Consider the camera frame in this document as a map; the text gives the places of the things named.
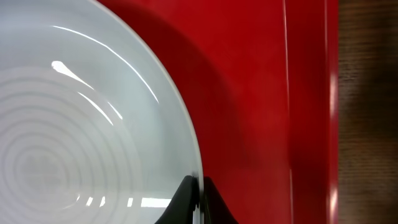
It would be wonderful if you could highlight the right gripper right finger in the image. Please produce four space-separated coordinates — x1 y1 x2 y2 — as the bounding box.
203 177 238 224

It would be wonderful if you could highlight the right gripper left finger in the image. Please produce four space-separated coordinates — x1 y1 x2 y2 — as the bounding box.
155 175 199 224

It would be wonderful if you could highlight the light blue plate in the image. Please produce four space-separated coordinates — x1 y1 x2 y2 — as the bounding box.
1 0 203 223

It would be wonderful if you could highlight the red serving tray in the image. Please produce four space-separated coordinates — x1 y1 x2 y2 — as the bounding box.
104 0 338 223

